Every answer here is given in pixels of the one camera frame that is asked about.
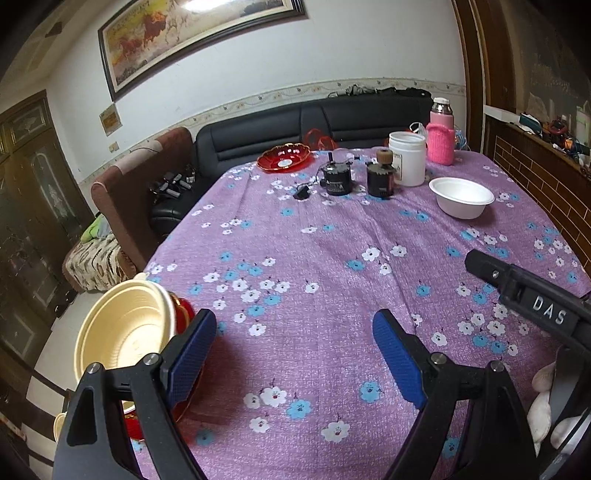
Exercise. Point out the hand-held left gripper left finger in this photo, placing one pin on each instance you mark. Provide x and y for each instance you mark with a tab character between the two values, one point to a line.
191	355

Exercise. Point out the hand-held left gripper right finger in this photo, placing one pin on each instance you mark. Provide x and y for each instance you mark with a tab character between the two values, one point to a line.
397	355

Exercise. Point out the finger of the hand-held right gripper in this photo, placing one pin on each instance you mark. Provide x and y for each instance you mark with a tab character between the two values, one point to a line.
531	295

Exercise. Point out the red scalloped plate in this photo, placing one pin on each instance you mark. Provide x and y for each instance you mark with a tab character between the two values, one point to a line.
134	422
182	308
284	158

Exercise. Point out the cream plastic bowl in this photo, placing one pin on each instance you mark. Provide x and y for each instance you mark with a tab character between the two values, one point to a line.
120	327

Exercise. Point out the white paper bowl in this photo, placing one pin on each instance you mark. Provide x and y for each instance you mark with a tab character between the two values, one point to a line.
59	427
461	198

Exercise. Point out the person's right hand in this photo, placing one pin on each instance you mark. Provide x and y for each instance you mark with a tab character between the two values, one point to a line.
540	415

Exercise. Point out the purple floral tablecloth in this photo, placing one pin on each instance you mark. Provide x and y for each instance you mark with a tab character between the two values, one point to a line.
323	286

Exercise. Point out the patterned seat cushion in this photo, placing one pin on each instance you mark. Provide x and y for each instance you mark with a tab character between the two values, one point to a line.
92	265

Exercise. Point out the wooden brick-pattern counter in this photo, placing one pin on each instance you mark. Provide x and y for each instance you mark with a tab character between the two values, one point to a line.
512	147

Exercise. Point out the green cloth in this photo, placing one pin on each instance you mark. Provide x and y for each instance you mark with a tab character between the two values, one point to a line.
94	228

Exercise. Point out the counter clutter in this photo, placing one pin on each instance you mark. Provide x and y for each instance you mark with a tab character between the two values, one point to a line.
558	134

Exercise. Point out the pile of black devices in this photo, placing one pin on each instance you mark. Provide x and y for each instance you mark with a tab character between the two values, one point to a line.
173	184

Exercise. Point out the dark jar with cork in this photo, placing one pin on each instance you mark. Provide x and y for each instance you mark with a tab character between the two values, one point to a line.
381	180

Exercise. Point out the brown armchair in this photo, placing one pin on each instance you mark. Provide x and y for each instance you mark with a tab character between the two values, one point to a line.
138	184

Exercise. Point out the thermos with pink sleeve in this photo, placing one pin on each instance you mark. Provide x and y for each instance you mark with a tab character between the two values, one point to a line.
441	138

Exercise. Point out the white plastic jar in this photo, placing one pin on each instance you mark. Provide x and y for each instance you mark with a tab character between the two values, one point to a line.
406	159

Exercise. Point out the squat dark jar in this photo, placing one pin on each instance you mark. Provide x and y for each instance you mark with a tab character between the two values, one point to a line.
336	181

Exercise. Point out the white box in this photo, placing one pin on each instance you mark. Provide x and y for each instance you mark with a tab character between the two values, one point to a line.
496	112

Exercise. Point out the clear plastic bag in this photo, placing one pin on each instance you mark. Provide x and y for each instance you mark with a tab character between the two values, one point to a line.
418	129

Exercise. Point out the dark wooden door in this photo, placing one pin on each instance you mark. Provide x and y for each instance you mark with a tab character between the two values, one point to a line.
27	207

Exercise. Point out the red bag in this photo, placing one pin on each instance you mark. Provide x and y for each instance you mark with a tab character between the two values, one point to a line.
318	138

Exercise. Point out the black leather sofa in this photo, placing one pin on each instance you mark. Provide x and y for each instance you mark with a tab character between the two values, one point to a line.
258	134

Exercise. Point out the framed horse painting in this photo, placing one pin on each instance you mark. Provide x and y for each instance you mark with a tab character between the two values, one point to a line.
184	41

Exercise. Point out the wooden partition frame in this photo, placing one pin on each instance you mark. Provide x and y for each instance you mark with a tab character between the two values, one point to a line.
480	69

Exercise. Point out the small yellow wall plaque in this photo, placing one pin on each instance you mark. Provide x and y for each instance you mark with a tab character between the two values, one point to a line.
110	119

